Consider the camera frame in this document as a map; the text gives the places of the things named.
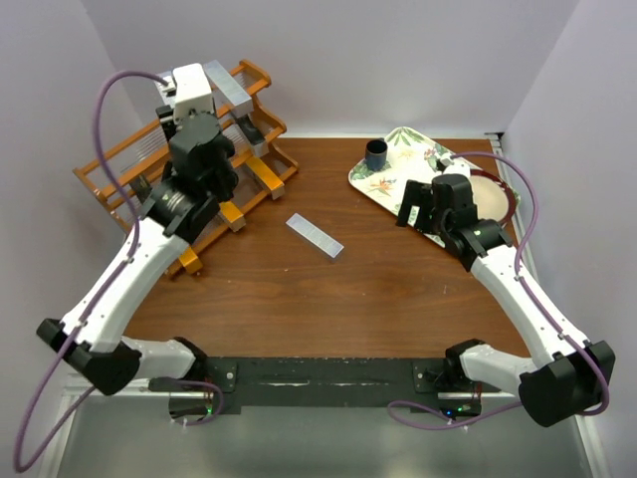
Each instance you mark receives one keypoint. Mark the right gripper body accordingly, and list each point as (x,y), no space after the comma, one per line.
(439,218)

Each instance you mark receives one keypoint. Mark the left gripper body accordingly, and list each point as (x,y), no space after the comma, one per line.
(165,114)

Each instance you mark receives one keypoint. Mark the white orange R.O toothpaste box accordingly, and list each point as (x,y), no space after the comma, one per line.
(266,176)

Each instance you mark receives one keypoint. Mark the gold honeycomb toothpaste box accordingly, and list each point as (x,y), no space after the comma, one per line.
(232,216)

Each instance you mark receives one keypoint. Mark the silver toothpaste box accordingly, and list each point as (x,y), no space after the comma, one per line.
(315,236)
(234,95)

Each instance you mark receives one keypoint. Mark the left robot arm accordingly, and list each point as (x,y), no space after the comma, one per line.
(89,338)

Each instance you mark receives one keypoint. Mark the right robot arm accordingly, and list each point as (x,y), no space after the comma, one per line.
(566,374)

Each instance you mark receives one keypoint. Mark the orange wooden shelf rack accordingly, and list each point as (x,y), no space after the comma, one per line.
(146,152)

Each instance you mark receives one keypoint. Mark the floral serving tray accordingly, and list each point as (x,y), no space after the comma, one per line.
(410,155)

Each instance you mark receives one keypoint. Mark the red rimmed beige plate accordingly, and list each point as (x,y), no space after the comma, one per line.
(493,197)

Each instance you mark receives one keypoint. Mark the dark blue mug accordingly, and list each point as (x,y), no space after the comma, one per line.
(375,154)

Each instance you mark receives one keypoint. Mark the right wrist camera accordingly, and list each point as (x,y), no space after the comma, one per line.
(449,165)

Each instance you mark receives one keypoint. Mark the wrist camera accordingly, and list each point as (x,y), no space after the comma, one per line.
(449,165)
(187,91)

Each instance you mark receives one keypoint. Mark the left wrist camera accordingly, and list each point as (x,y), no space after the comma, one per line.
(187,91)

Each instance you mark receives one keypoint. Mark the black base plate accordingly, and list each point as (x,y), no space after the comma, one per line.
(321,382)

